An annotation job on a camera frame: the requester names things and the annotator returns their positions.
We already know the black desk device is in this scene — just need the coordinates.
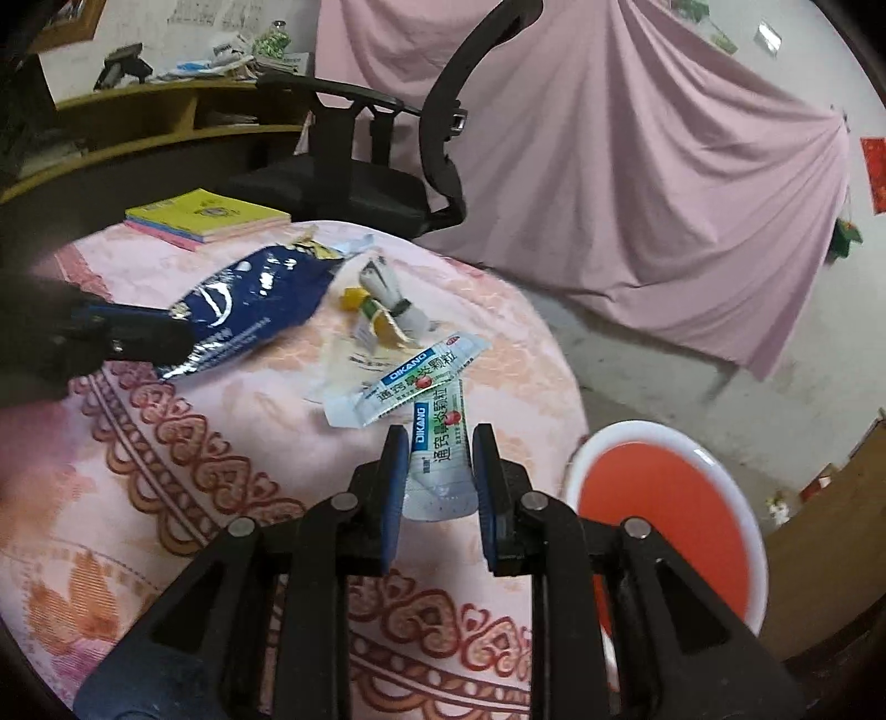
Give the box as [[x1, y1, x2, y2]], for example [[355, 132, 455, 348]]
[[93, 43, 153, 91]]

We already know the yellow white peel scrap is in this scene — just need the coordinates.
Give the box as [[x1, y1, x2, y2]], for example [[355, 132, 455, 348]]
[[353, 310, 414, 351]]

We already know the pink book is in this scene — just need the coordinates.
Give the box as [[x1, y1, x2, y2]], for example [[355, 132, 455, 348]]
[[125, 216, 292, 252]]

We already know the red wall paper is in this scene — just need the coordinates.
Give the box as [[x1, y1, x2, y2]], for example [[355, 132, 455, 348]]
[[860, 137, 886, 215]]

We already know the green hanging ornament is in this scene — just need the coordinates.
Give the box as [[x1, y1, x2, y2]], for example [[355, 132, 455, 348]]
[[827, 218, 863, 264]]

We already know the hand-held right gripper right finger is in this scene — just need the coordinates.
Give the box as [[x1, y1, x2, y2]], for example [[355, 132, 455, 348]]
[[471, 422, 807, 720]]

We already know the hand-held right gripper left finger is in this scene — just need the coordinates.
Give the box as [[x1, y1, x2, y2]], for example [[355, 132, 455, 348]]
[[73, 424, 411, 720]]

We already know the pink hanging cloth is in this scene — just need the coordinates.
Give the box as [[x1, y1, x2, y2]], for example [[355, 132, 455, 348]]
[[297, 0, 851, 382]]

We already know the pale torn wrapper strip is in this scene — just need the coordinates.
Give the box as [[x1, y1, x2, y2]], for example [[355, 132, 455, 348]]
[[331, 234, 379, 261]]

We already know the black office chair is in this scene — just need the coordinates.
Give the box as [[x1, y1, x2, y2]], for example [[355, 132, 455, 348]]
[[221, 0, 544, 240]]

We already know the red basin with white rim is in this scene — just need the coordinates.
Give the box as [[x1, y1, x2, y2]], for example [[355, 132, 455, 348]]
[[564, 420, 769, 693]]

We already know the white green crumpled wrapper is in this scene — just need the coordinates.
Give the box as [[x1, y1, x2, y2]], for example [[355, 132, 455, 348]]
[[357, 256, 439, 342]]

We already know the pile of papers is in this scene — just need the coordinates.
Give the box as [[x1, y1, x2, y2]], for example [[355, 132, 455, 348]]
[[156, 28, 312, 81]]

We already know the dark blue snack bag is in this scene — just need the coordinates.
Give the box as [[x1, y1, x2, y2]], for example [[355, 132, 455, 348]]
[[158, 244, 347, 382]]

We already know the clear plastic wrapper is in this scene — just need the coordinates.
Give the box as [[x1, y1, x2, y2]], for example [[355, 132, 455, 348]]
[[322, 332, 416, 426]]

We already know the wooden picture frame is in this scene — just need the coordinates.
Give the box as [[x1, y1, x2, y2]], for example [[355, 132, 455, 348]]
[[28, 0, 108, 54]]

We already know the white and blue sachet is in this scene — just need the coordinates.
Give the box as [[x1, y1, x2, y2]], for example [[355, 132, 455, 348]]
[[353, 332, 492, 430], [401, 377, 480, 522]]

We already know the wooden desk shelf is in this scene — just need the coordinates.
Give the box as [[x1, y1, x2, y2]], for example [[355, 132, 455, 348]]
[[0, 73, 312, 203]]

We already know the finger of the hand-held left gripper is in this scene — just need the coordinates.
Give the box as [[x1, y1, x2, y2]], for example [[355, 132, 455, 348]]
[[59, 305, 198, 378]]

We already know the green wall sticker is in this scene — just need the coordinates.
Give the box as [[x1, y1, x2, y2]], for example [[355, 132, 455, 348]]
[[671, 0, 739, 54]]

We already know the wooden cabinet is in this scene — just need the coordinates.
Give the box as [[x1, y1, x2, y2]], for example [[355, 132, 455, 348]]
[[761, 415, 886, 659]]

